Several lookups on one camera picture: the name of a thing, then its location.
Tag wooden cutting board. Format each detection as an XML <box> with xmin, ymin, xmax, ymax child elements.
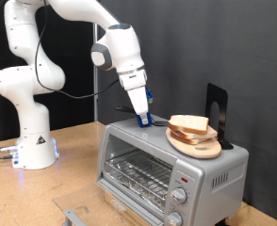
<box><xmin>165</xmin><ymin>126</ymin><xmax>223</xmax><ymax>160</ymax></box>

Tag silver toaster oven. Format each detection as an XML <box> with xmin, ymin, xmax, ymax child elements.
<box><xmin>95</xmin><ymin>113</ymin><xmax>250</xmax><ymax>226</ymax></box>

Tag metal pole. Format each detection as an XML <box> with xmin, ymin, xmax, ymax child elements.
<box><xmin>91</xmin><ymin>23</ymin><xmax>100</xmax><ymax>122</ymax></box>

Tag black spatula with blue block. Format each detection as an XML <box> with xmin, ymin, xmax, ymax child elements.
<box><xmin>114</xmin><ymin>105</ymin><xmax>170</xmax><ymax>128</ymax></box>

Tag glass oven door with handle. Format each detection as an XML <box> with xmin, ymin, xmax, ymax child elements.
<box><xmin>52</xmin><ymin>182</ymin><xmax>165</xmax><ymax>226</ymax></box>

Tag black metal bookend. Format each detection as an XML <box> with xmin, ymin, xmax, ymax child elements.
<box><xmin>204</xmin><ymin>82</ymin><xmax>235</xmax><ymax>151</ymax></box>

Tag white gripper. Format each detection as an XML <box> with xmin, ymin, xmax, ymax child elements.
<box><xmin>126</xmin><ymin>87</ymin><xmax>150</xmax><ymax>125</ymax></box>

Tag wooden block under oven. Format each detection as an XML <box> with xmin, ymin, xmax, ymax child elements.
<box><xmin>104</xmin><ymin>190</ymin><xmax>152</xmax><ymax>226</ymax></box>

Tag metal wire oven rack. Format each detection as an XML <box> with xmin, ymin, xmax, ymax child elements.
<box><xmin>104</xmin><ymin>149</ymin><xmax>174</xmax><ymax>211</ymax></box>

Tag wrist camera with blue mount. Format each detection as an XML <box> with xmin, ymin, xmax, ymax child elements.
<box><xmin>145</xmin><ymin>87</ymin><xmax>155</xmax><ymax>105</ymax></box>

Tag dark grey backdrop curtain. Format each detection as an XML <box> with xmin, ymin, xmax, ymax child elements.
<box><xmin>99</xmin><ymin>0</ymin><xmax>277</xmax><ymax>225</ymax></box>

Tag silver oven knob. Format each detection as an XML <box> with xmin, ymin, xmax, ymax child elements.
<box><xmin>165</xmin><ymin>210</ymin><xmax>184</xmax><ymax>226</ymax></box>
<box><xmin>170</xmin><ymin>186</ymin><xmax>188</xmax><ymax>205</ymax></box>

